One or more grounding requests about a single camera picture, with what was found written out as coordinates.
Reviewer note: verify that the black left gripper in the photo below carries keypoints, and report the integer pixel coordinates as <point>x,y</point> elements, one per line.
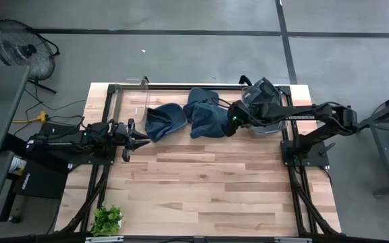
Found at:
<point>123,135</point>

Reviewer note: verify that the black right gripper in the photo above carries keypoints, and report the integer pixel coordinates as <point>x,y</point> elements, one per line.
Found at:
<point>245,114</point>

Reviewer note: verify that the blue bucket hat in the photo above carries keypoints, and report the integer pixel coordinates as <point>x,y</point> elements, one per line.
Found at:
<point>199,96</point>
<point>209,123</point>
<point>164,121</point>

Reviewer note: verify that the light grey bucket hat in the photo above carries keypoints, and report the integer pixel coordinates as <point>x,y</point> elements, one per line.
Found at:
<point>252,94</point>

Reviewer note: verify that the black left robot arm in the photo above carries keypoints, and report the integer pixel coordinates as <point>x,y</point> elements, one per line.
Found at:
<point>63,141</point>

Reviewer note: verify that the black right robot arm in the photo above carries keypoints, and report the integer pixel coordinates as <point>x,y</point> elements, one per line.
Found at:
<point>299,116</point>

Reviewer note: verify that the clear plastic bin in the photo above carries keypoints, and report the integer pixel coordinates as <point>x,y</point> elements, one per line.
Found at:
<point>130,101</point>
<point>268,130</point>

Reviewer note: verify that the black power box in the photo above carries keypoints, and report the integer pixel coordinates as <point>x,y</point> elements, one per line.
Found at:
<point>59,129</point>

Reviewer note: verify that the small green potted plant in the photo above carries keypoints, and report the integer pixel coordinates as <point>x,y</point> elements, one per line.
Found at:
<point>106,219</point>

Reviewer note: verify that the black box with white print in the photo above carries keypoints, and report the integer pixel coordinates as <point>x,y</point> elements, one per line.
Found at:
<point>42,182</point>

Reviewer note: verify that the white can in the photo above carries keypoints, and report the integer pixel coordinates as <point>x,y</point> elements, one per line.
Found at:
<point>17,165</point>

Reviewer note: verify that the black floor fan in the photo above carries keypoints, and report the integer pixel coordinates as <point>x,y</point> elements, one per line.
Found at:
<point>29,50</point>

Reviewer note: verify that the grey metal cart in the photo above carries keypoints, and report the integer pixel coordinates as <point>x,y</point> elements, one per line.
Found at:
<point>383,155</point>

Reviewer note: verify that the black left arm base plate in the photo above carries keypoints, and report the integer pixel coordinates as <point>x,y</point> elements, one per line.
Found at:
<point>90,159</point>

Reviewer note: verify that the black aluminium table frame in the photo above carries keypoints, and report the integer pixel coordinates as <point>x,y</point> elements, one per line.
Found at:
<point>181,86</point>

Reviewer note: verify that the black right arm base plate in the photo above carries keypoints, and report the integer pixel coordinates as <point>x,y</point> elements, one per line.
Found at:
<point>317,158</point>

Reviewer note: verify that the silver bracket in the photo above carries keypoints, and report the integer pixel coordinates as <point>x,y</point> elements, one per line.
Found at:
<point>104,239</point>
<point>292,240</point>

